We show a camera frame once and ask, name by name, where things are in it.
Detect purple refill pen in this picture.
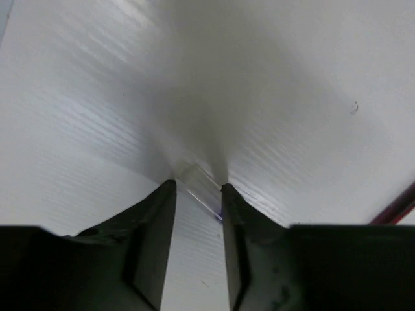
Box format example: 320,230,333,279
174,163,224,222

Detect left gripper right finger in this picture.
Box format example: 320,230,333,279
222,184,414,310

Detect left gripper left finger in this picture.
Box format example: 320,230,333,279
1,180,177,310

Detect red pen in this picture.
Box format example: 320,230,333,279
369,183,415,225

